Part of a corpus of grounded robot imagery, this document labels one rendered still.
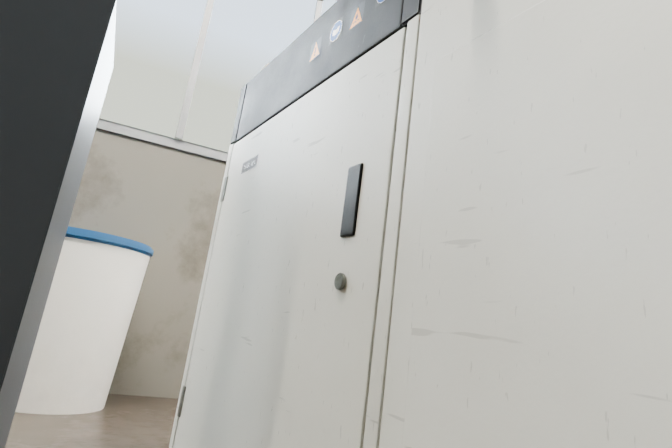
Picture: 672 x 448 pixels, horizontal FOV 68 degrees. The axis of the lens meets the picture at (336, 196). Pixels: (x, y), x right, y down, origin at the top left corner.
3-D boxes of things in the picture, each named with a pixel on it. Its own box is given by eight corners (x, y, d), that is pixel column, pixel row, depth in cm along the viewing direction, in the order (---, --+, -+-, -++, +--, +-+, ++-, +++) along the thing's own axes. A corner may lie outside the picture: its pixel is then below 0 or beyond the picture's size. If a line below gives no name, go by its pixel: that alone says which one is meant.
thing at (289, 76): (235, 141, 120) (247, 82, 124) (252, 146, 122) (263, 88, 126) (399, 26, 68) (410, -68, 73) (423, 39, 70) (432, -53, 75)
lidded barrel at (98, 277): (117, 397, 214) (151, 255, 231) (116, 421, 168) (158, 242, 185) (-20, 386, 196) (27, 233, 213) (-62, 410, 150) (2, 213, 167)
